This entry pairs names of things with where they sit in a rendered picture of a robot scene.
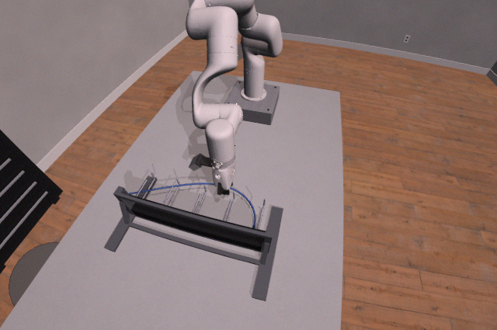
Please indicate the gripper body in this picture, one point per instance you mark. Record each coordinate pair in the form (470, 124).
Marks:
(225, 175)

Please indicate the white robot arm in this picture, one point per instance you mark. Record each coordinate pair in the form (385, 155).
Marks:
(219, 25)

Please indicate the dark grey rack with patch panel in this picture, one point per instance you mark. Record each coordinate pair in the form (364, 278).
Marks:
(208, 227)

